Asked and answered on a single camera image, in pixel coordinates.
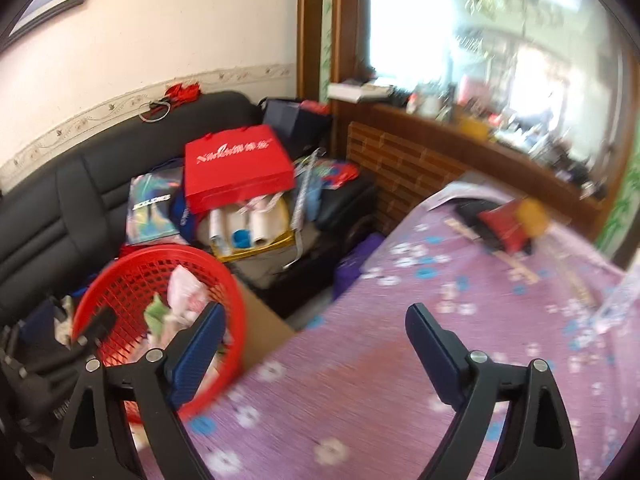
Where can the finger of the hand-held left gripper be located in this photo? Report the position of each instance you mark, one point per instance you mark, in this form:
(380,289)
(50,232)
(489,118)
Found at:
(97,327)

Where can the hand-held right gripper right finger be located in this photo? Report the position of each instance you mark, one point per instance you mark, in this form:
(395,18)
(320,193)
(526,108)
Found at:
(435,355)

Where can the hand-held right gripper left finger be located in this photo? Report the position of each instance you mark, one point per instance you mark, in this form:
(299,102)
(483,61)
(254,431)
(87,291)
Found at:
(195,355)

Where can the pale pink packaging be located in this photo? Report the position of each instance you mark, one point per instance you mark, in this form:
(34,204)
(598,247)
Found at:
(185,290)

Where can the red plastic basket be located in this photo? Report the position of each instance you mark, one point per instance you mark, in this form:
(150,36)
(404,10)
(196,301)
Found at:
(130,270)

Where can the purple floral tablecloth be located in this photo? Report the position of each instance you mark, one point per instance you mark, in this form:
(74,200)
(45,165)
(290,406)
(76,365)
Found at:
(380,360)

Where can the plain brown cardboard box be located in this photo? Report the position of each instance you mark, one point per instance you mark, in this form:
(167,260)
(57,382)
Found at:
(265,330)

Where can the purple plastic bag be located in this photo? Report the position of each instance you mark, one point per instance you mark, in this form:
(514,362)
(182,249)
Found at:
(350,275)

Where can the wooden stick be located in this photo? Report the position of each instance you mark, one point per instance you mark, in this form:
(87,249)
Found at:
(522,272)

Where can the white paper roll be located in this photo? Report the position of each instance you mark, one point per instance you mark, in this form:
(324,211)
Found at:
(219,230)
(265,225)

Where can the dark glossy printed bag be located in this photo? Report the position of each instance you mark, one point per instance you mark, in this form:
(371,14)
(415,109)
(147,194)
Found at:
(150,210)

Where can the blue cloth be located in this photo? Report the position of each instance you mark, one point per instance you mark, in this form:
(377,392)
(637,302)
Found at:
(182,220)

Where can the yellow tray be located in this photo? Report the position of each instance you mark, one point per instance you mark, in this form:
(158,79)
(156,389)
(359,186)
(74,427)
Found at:
(280,244)

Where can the black leather sofa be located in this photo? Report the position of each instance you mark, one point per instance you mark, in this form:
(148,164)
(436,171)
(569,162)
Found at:
(90,185)

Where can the dark red pouch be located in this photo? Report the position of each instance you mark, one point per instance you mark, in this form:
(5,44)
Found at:
(470,215)

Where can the dark red foil packet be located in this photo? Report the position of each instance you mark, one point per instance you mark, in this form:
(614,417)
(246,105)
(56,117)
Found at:
(502,225)

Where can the clear plastic table sheet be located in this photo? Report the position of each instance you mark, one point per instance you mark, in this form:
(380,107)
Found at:
(450,192)

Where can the yellow plastic container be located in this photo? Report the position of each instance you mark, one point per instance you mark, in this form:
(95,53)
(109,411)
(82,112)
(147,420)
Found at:
(532,217)

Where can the wooden mirror cabinet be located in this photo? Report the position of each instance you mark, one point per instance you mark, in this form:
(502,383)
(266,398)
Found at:
(415,170)

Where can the red gift bag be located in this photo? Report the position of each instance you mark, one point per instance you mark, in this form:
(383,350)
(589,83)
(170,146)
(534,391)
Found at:
(235,170)

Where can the red blue printed bag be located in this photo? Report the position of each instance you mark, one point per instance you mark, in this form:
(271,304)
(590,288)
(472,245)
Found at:
(340,174)

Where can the yellow box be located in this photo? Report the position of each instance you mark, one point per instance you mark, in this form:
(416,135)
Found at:
(475,126)

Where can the bamboo print glass panel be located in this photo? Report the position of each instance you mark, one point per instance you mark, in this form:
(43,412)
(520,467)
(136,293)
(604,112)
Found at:
(620,210)

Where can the red tassel ornament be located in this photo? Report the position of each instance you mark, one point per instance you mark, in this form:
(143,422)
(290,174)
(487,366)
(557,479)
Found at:
(182,92)

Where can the dark paper shopping bag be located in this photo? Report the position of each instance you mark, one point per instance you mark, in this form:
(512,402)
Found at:
(295,125)

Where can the white flat box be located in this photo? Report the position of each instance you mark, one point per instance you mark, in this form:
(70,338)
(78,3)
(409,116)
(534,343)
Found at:
(350,91)

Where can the large etched mirror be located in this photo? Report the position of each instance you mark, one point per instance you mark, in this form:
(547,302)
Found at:
(410,20)

